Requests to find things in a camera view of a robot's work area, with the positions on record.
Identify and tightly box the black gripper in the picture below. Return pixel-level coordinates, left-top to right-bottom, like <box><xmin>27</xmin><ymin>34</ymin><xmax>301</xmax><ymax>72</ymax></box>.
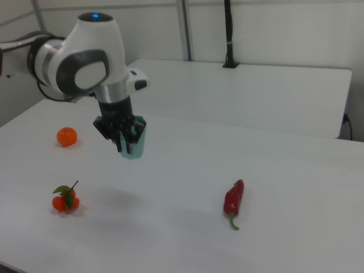
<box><xmin>92</xmin><ymin>96</ymin><xmax>148</xmax><ymax>155</ymax></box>

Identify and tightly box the teal hexagonal mug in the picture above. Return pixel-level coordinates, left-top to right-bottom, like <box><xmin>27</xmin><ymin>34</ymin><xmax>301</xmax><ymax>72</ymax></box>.
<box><xmin>120</xmin><ymin>114</ymin><xmax>148</xmax><ymax>161</ymax></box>

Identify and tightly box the orange toy fruit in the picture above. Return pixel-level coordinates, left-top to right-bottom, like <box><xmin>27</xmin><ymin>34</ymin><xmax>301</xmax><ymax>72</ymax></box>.
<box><xmin>56</xmin><ymin>126</ymin><xmax>78</xmax><ymax>147</ymax></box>

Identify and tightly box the small mandarin cluster with leaves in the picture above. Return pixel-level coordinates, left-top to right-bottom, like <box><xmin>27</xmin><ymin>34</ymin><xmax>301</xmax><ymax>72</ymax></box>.
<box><xmin>51</xmin><ymin>180</ymin><xmax>81</xmax><ymax>213</ymax></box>

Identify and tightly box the red chili pepper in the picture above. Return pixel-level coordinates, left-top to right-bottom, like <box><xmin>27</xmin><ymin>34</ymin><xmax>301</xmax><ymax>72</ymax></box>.
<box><xmin>222</xmin><ymin>179</ymin><xmax>245</xmax><ymax>231</ymax></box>

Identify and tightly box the white side table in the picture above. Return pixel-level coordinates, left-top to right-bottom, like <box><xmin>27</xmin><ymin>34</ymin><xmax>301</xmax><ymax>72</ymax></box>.
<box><xmin>125</xmin><ymin>58</ymin><xmax>353</xmax><ymax>139</ymax></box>

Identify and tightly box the black pole with base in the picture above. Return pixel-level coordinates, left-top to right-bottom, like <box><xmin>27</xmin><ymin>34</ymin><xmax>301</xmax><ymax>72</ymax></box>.
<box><xmin>222</xmin><ymin>0</ymin><xmax>239</xmax><ymax>69</ymax></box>

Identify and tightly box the grey metal partition post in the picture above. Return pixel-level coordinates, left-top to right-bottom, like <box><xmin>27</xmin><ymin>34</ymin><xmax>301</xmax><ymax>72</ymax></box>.
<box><xmin>30</xmin><ymin>0</ymin><xmax>49</xmax><ymax>32</ymax></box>
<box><xmin>175</xmin><ymin>0</ymin><xmax>196</xmax><ymax>62</ymax></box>

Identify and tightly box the black wall socket cable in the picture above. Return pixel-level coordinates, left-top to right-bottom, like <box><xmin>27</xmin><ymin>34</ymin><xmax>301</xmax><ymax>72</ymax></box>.
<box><xmin>342</xmin><ymin>113</ymin><xmax>354</xmax><ymax>141</ymax></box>

